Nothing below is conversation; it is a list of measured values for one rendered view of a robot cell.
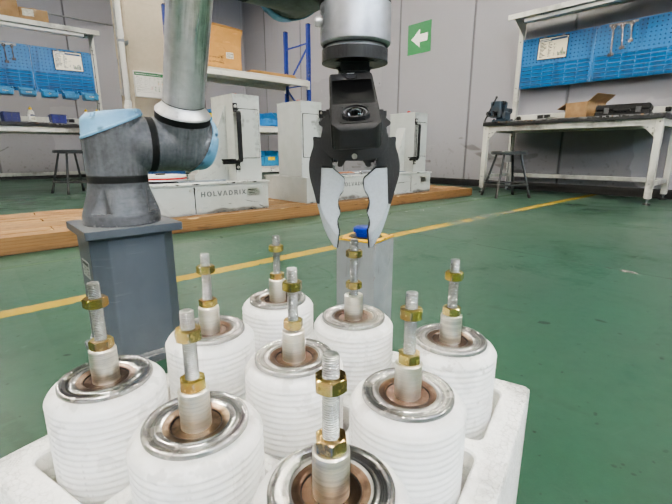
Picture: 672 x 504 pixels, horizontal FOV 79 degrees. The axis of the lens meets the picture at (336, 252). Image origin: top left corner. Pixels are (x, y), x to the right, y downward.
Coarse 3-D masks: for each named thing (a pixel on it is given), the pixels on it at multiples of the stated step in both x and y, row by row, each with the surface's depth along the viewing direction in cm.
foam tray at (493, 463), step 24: (168, 384) 48; (504, 384) 48; (504, 408) 44; (504, 432) 40; (24, 456) 37; (48, 456) 38; (264, 456) 37; (480, 456) 37; (504, 456) 37; (0, 480) 34; (24, 480) 34; (48, 480) 34; (480, 480) 34; (504, 480) 35
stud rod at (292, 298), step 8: (288, 272) 38; (296, 272) 38; (288, 280) 38; (296, 280) 38; (288, 296) 38; (296, 296) 38; (288, 304) 38; (296, 304) 39; (288, 312) 39; (296, 312) 39; (288, 320) 39; (296, 320) 39
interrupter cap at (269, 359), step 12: (264, 348) 41; (276, 348) 41; (312, 348) 42; (324, 348) 41; (264, 360) 39; (276, 360) 40; (312, 360) 39; (264, 372) 37; (276, 372) 37; (288, 372) 37; (300, 372) 37; (312, 372) 37
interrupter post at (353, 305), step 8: (344, 296) 49; (352, 296) 48; (360, 296) 48; (344, 304) 49; (352, 304) 48; (360, 304) 49; (344, 312) 50; (352, 312) 49; (360, 312) 49; (352, 320) 49
